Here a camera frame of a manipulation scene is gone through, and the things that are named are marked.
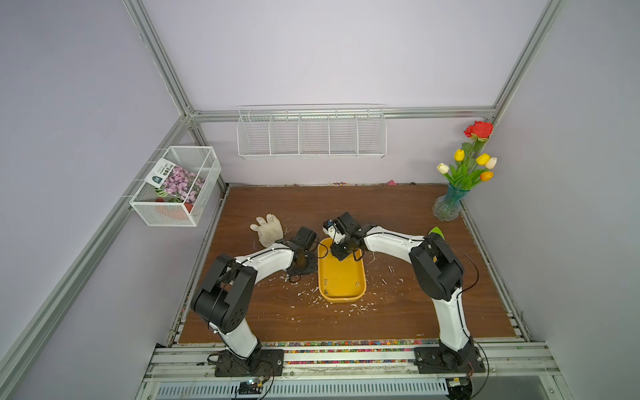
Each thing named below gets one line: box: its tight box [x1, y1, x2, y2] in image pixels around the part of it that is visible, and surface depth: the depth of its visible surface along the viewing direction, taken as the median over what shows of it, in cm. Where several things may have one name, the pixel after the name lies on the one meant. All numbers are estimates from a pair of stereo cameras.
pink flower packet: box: [144, 158, 206, 205], surface depth 75 cm
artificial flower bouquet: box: [436, 120, 498, 191], surface depth 91 cm
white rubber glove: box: [249, 213, 284, 248], surface depth 107 cm
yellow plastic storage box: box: [317, 237, 368, 304], surface depth 91 cm
